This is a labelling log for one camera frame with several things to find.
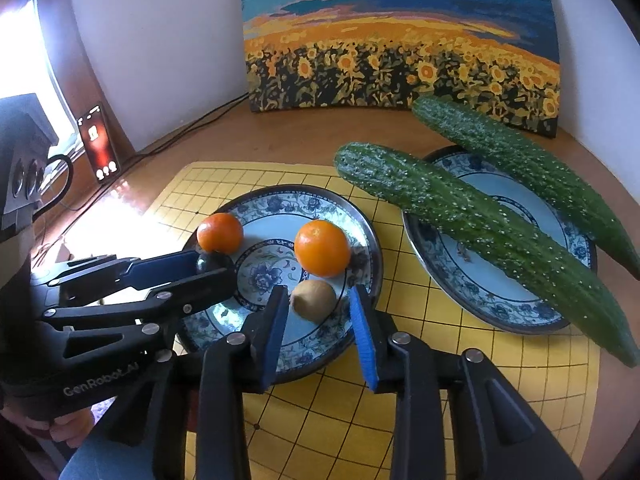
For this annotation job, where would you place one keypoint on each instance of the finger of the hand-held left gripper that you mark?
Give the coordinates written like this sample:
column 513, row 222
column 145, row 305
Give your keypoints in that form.
column 200, row 292
column 160, row 265

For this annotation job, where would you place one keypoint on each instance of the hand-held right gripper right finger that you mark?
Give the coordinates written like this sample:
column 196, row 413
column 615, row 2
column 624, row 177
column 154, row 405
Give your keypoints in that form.
column 362, row 345

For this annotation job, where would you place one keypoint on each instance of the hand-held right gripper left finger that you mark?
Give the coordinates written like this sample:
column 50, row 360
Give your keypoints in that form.
column 277, row 345

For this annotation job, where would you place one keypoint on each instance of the dark round fruit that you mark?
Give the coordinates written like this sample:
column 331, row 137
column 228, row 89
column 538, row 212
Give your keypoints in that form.
column 212, row 261

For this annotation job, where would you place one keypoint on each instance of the brown kiwi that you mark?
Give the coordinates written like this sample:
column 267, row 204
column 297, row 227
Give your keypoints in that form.
column 314, row 300

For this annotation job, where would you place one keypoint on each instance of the blue floral plate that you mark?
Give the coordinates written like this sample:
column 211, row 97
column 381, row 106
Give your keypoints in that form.
column 500, row 290
column 270, row 225

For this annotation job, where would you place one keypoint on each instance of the person's left hand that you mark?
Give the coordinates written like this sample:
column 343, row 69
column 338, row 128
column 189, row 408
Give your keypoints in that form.
column 70, row 427

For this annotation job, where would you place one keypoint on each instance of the small orange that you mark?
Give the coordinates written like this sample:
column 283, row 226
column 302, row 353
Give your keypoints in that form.
column 220, row 232

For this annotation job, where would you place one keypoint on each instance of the large orange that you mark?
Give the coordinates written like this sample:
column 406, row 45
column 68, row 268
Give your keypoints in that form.
column 322, row 247

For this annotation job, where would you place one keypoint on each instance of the yellow grid board mat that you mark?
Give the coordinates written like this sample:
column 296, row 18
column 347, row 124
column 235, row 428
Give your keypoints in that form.
column 250, row 177

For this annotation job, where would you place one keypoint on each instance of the black smartphone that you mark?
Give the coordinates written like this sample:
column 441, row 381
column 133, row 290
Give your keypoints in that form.
column 100, row 145

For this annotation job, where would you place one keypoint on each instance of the long green cucumber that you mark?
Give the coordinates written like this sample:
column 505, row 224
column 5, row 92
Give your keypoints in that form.
column 525, row 160
column 475, row 225

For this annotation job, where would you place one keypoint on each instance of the bright window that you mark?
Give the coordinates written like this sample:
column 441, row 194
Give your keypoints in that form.
column 35, row 60

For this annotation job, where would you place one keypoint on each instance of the sunflower field painting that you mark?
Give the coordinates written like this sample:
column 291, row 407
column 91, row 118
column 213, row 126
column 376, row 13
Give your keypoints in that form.
column 375, row 35

